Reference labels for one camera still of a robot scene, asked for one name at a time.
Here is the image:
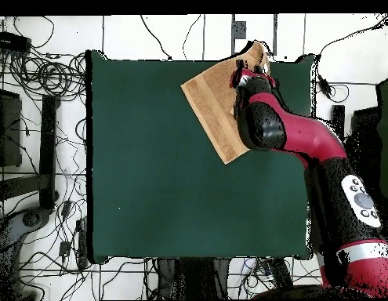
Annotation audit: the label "grey square floor frame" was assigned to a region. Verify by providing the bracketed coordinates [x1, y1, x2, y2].
[230, 13, 278, 56]

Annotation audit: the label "small grey box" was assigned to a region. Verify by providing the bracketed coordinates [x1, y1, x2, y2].
[234, 20, 248, 40]

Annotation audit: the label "black power adapter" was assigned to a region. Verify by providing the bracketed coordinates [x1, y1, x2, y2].
[317, 74, 333, 99]
[58, 240, 71, 258]

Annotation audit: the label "black floor cable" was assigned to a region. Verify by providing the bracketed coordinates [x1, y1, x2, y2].
[140, 13, 173, 61]
[317, 13, 388, 58]
[182, 13, 203, 61]

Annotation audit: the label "black box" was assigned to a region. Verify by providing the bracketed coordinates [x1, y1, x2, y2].
[0, 87, 23, 168]
[345, 107, 383, 189]

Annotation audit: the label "grey tripod base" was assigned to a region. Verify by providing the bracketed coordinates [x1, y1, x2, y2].
[0, 206, 51, 256]

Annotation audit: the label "black power strip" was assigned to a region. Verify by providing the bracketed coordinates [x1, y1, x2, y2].
[0, 31, 32, 53]
[267, 257, 294, 290]

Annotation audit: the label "dark green tablecloth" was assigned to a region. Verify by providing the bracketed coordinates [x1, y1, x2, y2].
[85, 49, 317, 266]

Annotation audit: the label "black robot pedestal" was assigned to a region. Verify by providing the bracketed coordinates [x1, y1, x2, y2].
[157, 258, 230, 300]

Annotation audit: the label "coiled black cables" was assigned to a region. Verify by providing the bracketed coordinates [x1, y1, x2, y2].
[9, 51, 87, 102]

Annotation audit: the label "tan terry towel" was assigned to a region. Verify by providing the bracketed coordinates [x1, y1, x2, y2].
[180, 40, 272, 165]

